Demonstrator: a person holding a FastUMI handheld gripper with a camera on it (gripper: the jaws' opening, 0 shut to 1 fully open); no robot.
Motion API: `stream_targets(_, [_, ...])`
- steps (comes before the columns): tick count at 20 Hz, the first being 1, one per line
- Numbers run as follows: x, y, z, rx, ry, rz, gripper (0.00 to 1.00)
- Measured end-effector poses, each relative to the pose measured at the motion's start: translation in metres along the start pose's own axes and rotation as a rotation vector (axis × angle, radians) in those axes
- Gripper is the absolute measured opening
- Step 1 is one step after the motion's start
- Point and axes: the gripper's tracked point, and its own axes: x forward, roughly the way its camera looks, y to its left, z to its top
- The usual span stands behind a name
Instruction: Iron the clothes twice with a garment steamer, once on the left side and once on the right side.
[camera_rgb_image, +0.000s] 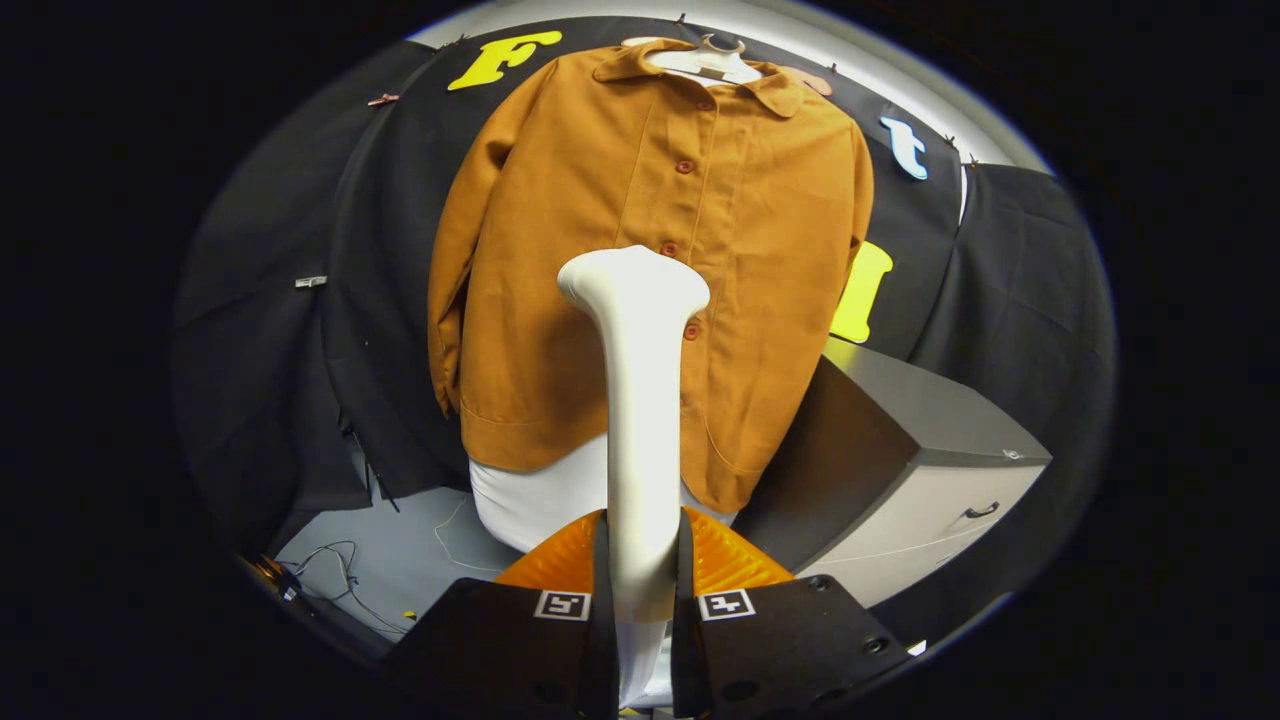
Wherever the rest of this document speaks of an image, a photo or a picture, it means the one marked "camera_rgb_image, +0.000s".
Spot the grey cabinet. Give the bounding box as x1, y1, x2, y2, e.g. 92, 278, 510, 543
735, 335, 1053, 609

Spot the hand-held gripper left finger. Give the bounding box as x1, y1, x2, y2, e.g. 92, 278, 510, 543
385, 510, 621, 720

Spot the white mannequin torso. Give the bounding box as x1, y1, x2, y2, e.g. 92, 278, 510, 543
468, 33, 766, 556

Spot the black backdrop cloth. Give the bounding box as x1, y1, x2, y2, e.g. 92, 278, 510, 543
170, 15, 1116, 641

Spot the thin black cable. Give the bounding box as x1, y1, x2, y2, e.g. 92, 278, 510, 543
285, 540, 413, 636

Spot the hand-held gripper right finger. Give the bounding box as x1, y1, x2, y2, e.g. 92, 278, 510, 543
668, 508, 913, 719

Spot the orange button-up shirt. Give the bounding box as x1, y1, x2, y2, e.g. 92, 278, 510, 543
428, 38, 875, 514

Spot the white garment steamer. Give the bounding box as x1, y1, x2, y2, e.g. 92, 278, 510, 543
557, 245, 711, 623

